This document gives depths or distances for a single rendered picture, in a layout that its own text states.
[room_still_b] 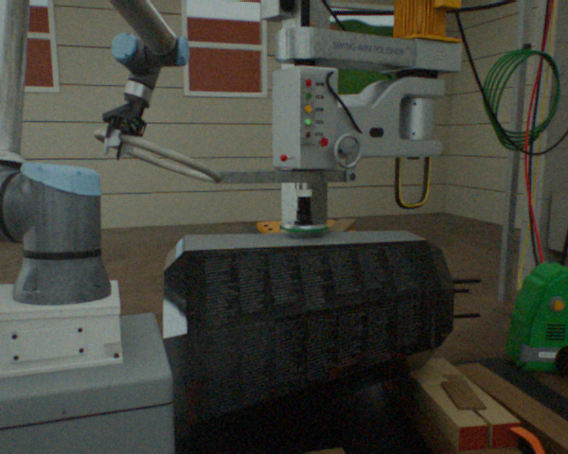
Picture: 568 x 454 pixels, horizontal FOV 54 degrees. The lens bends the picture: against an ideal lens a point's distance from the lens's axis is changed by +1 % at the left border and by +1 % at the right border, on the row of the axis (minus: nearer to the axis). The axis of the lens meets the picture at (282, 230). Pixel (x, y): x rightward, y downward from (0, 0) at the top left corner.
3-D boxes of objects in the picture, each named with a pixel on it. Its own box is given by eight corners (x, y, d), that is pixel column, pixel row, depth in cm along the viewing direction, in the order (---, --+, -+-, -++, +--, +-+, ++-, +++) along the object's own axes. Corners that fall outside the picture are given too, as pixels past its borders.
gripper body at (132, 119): (127, 131, 180) (139, 97, 180) (108, 127, 184) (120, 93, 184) (142, 139, 187) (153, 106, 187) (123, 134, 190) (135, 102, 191)
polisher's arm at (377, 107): (412, 175, 291) (416, 79, 283) (446, 178, 272) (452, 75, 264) (295, 181, 253) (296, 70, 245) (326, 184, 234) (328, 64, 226)
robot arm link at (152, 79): (133, 42, 182) (146, 54, 192) (120, 77, 182) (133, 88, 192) (157, 48, 180) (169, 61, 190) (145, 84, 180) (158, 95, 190)
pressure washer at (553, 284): (559, 353, 336) (572, 210, 321) (589, 377, 301) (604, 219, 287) (500, 351, 337) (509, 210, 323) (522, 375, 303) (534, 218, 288)
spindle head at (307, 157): (335, 171, 265) (337, 75, 258) (365, 173, 247) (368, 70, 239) (272, 173, 247) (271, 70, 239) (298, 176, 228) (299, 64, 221)
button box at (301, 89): (311, 144, 230) (312, 74, 226) (315, 144, 228) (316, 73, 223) (295, 144, 226) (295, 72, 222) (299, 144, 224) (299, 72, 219)
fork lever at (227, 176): (332, 179, 264) (333, 168, 263) (359, 182, 247) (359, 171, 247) (199, 182, 227) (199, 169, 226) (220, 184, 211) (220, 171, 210)
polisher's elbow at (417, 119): (387, 139, 272) (389, 98, 269) (403, 139, 288) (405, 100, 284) (424, 139, 261) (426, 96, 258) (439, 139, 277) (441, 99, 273)
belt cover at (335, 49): (422, 83, 289) (423, 50, 286) (461, 79, 268) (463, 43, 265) (263, 73, 239) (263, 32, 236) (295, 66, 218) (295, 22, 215)
